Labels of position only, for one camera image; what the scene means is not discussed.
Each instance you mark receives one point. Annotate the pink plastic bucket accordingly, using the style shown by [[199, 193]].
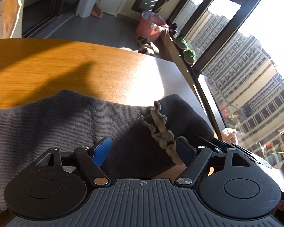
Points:
[[151, 26]]

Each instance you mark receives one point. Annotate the green potted plant near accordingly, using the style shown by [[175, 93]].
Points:
[[189, 56]]

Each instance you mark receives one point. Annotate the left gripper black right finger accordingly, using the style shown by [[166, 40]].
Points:
[[196, 161]]

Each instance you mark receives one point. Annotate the green potted plant far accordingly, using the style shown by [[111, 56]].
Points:
[[181, 43]]

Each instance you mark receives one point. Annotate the dark grey knit pants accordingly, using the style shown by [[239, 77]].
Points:
[[140, 136]]

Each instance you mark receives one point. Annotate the white trash bin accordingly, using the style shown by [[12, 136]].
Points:
[[84, 8]]

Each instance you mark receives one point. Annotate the slippers on floor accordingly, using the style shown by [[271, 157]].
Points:
[[146, 46]]

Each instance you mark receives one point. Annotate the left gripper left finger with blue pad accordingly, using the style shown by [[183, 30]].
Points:
[[88, 162]]

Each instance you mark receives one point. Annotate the pink dustpan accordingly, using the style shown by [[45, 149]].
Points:
[[96, 11]]

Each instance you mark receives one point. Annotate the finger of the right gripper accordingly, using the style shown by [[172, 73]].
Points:
[[215, 145], [253, 156]]

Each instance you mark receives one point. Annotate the green potted plant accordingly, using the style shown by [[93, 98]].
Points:
[[181, 43], [189, 56]]

